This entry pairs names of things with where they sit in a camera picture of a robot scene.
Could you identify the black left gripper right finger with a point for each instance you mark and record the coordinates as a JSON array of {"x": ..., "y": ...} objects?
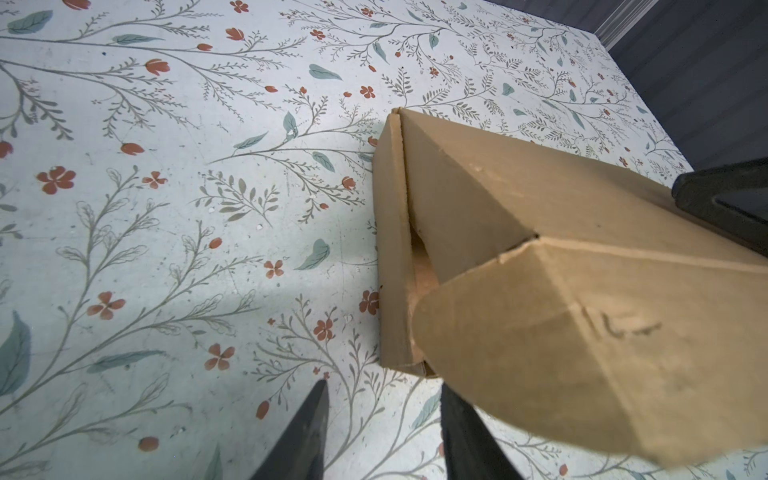
[{"x": 470, "y": 450}]

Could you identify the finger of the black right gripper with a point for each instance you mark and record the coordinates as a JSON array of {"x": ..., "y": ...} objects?
[{"x": 732, "y": 198}]

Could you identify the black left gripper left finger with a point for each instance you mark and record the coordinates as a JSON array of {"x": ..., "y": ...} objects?
[{"x": 299, "y": 452}]

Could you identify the aluminium enclosure frame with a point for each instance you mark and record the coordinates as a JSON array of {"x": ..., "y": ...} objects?
[{"x": 621, "y": 20}]

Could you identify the brown cardboard box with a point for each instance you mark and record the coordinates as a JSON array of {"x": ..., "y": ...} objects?
[{"x": 566, "y": 296}]

